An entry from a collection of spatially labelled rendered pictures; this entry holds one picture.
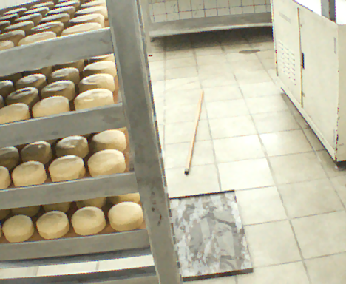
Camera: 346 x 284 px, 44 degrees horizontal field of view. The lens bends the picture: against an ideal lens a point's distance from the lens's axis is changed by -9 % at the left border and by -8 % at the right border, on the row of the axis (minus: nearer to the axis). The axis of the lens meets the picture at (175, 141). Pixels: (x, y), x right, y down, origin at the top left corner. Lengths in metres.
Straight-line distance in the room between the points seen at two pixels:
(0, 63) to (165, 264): 0.33
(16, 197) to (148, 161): 0.19
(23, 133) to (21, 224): 0.19
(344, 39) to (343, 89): 0.26
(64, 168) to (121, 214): 0.11
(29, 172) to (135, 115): 0.20
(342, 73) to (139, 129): 1.83
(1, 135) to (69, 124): 0.09
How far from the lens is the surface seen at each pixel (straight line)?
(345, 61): 2.24
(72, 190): 0.58
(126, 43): 0.46
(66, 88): 0.63
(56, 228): 0.66
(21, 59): 0.51
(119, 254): 1.18
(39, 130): 0.54
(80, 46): 0.50
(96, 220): 0.65
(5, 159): 0.69
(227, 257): 1.96
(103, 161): 0.60
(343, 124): 2.37
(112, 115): 0.52
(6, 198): 0.60
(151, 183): 0.53
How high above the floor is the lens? 1.35
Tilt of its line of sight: 27 degrees down
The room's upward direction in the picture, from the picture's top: 8 degrees counter-clockwise
